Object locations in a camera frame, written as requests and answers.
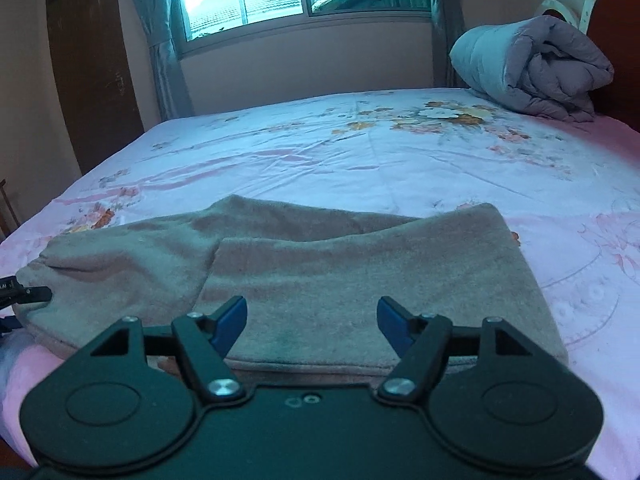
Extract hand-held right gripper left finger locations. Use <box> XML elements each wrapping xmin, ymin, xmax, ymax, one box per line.
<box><xmin>90</xmin><ymin>296</ymin><xmax>248</xmax><ymax>403</ymax></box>

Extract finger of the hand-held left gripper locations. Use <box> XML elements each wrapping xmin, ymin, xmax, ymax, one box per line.
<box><xmin>17</xmin><ymin>286</ymin><xmax>53</xmax><ymax>306</ymax></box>

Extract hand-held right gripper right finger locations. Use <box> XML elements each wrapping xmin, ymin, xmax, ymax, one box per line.
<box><xmin>376</xmin><ymin>296</ymin><xmax>533</xmax><ymax>403</ymax></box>

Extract grey fleece pants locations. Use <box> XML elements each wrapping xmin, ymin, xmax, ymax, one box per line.
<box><xmin>15</xmin><ymin>194</ymin><xmax>568</xmax><ymax>376</ymax></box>

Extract bed with pink sheet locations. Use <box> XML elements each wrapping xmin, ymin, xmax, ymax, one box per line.
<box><xmin>0</xmin><ymin>87</ymin><xmax>640</xmax><ymax>480</ymax></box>

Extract brown wooden door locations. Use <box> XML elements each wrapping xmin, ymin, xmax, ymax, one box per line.
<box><xmin>46</xmin><ymin>0</ymin><xmax>146</xmax><ymax>176</ymax></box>

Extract grey curtain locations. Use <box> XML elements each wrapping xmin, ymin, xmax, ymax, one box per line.
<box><xmin>122</xmin><ymin>0</ymin><xmax>196</xmax><ymax>121</ymax></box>
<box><xmin>422</xmin><ymin>0</ymin><xmax>468</xmax><ymax>88</ymax></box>

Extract rolled grey quilt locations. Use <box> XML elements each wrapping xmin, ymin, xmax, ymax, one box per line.
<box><xmin>449</xmin><ymin>15</ymin><xmax>615</xmax><ymax>123</ymax></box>

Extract red and white headboard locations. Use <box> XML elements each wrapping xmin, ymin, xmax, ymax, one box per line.
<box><xmin>537</xmin><ymin>0</ymin><xmax>640</xmax><ymax>133</ymax></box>

